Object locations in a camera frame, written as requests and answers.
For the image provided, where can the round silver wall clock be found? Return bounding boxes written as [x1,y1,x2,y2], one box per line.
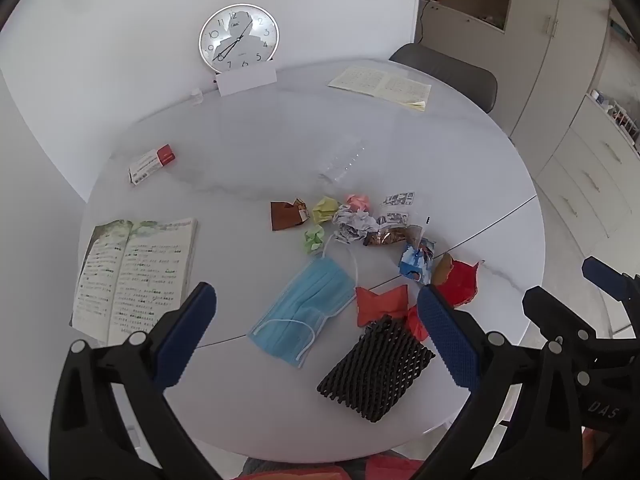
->
[198,4,281,70]

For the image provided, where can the open yellow notebook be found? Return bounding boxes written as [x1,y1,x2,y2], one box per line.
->
[327,65,432,110]

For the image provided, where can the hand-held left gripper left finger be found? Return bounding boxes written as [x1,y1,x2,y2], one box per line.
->
[48,281,223,480]

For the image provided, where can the person's red clothing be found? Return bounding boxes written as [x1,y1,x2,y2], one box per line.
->
[244,452,426,480]

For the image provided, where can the row of small bottles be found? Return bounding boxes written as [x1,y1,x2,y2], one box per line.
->
[590,87,640,146]

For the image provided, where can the beige drawer cabinet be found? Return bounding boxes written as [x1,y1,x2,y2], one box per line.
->
[532,95,640,281]

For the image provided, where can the clear printed packet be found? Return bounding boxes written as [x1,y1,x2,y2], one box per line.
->
[377,192,416,226]

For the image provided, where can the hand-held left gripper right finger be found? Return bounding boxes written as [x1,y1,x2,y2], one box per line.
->
[416,284,583,480]

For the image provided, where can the black foam net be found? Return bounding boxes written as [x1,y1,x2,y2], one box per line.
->
[316,315,436,423]

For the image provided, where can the open illustrated book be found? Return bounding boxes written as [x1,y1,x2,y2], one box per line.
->
[70,218,198,346]

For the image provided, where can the red and orange wrapper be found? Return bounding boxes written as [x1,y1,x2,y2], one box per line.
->
[431,252,485,308]

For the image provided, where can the red and white box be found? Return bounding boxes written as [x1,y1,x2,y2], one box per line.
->
[128,144,177,186]

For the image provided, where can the blue face mask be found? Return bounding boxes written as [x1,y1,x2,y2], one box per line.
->
[248,245,360,368]

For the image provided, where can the white card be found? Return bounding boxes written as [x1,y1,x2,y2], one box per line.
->
[216,62,277,97]

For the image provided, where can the blue snack wrapper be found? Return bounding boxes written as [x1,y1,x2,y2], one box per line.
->
[398,239,437,286]

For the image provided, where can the yellow paper ball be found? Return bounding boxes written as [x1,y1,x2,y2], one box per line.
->
[312,196,341,225]

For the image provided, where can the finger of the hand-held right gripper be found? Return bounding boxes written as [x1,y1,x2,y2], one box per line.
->
[582,256,640,306]
[522,286,601,348]

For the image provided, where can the green paper ball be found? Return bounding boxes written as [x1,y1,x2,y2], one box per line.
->
[303,226,326,253]

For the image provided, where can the brown wrapper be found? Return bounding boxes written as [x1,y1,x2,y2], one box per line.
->
[270,199,311,231]

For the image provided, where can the brown snack bag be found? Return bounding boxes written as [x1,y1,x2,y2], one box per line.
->
[364,225,426,248]

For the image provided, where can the pink paper ball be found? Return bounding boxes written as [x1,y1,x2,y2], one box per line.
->
[345,193,373,216]

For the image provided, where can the white paper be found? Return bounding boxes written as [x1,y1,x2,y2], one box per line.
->
[332,205,381,245]

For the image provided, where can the black cable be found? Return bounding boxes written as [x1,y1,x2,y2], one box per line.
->
[416,0,432,44]

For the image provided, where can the grey chair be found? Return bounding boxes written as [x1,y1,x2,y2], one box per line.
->
[389,43,498,113]

